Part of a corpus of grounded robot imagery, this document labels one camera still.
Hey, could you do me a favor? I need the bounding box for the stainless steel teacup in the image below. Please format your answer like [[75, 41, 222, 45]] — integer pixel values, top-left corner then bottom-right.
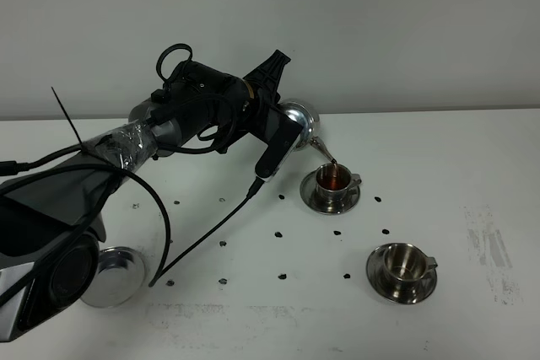
[[315, 164, 362, 201], [382, 243, 438, 288]]

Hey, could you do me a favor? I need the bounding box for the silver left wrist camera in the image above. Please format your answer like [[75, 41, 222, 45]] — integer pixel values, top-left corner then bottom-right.
[[255, 108, 303, 181]]

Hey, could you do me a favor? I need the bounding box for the steel teapot saucer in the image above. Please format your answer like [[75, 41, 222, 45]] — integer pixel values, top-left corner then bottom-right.
[[80, 246, 147, 309]]

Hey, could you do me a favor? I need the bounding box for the stainless steel saucer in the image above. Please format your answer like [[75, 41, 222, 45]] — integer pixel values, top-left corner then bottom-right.
[[365, 243, 438, 304], [300, 171, 361, 215]]

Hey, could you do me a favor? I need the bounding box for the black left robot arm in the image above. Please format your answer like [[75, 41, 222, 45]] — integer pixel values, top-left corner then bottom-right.
[[1, 51, 301, 342]]

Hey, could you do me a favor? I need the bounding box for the far stainless steel teacup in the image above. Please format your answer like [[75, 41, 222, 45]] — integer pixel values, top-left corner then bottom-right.
[[315, 164, 362, 201]]

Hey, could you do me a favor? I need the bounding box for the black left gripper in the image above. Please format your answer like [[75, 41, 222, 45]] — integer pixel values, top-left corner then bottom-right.
[[244, 50, 291, 141]]

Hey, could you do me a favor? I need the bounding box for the stainless steel teapot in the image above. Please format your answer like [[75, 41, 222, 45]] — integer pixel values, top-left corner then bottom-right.
[[279, 99, 337, 164]]

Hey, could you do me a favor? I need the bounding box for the near stainless steel teacup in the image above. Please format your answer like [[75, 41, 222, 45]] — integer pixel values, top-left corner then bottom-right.
[[382, 243, 438, 288]]

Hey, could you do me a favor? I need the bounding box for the near stainless steel saucer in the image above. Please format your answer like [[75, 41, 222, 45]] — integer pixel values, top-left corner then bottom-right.
[[365, 243, 438, 304]]

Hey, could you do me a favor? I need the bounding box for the far stainless steel saucer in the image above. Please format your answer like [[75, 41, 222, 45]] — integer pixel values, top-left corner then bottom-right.
[[300, 171, 361, 215]]

